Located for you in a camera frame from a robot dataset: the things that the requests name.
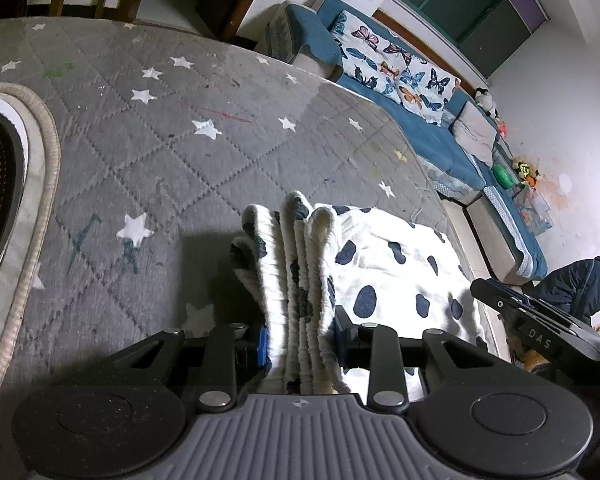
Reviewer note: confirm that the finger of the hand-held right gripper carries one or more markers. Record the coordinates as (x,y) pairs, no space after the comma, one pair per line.
(500,301)

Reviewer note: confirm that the beige pillow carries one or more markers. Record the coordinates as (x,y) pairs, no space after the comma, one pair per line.
(475,132)

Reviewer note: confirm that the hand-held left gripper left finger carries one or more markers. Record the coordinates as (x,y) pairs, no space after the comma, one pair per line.
(263,352)

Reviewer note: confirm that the blue sofa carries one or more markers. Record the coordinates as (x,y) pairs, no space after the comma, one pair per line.
(440,150)

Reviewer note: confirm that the built-in round induction cooker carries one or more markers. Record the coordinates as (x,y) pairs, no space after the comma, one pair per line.
(0,185)

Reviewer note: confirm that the green toy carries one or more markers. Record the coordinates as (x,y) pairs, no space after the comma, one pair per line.
(504,176)

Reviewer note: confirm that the butterfly print pillow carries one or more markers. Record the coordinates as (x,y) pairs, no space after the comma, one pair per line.
(395,65)

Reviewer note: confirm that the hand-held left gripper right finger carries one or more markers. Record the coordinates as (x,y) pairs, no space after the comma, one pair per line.
(342,340)

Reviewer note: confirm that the green framed window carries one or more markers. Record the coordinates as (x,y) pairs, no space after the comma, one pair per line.
(460,15)

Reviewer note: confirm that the white polka dot shorts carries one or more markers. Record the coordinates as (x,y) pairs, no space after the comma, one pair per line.
(395,270)

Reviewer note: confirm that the dark wooden door frame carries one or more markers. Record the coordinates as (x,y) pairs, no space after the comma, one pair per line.
(245,0)

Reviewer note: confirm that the grey star-print quilted tablecloth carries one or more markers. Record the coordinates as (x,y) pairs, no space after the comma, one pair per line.
(180,150)

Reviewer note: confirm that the pile of small toys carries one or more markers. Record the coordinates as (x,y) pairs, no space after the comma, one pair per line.
(526,171)

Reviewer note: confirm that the black and white plush toy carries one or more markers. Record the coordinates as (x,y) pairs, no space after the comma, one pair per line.
(486,102)

